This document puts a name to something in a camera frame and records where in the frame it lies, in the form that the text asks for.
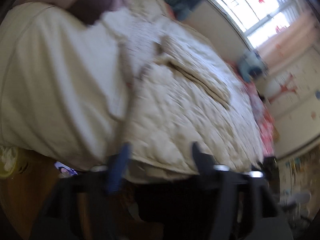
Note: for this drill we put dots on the window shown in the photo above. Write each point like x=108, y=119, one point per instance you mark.
x=259, y=20

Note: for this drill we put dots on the pink floral blanket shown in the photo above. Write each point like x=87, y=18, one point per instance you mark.
x=264, y=120

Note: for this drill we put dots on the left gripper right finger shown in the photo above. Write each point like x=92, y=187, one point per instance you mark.
x=245, y=208

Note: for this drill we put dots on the right blue whale curtain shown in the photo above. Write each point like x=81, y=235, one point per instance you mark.
x=251, y=66

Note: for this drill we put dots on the cream quilted coat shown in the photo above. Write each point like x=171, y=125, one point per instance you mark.
x=74, y=93

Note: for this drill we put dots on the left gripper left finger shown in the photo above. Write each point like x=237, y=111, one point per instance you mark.
x=107, y=178

